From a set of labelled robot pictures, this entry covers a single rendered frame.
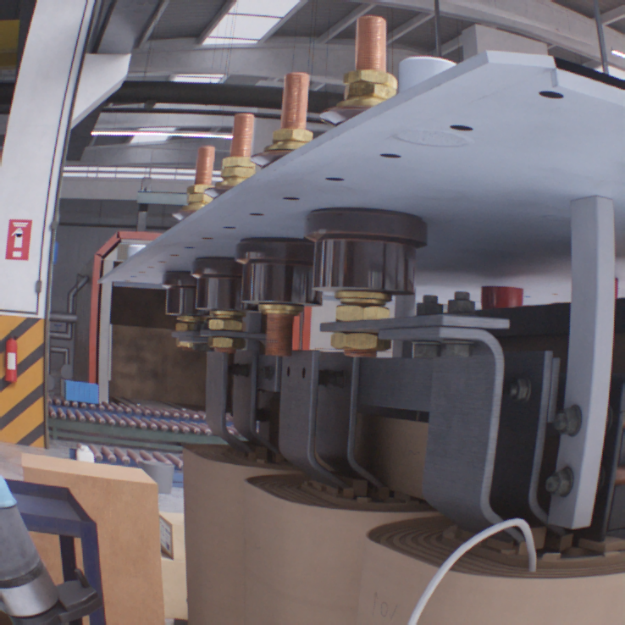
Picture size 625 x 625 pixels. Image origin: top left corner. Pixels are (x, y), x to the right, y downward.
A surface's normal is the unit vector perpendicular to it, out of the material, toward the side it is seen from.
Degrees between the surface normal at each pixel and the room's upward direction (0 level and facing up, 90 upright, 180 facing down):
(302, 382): 90
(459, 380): 90
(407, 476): 90
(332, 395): 90
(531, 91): 180
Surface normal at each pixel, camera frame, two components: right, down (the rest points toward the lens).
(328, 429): -0.95, -0.07
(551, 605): -0.42, -0.07
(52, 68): 0.29, -0.04
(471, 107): -0.05, 1.00
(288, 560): -0.80, -0.07
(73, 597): -0.23, -0.94
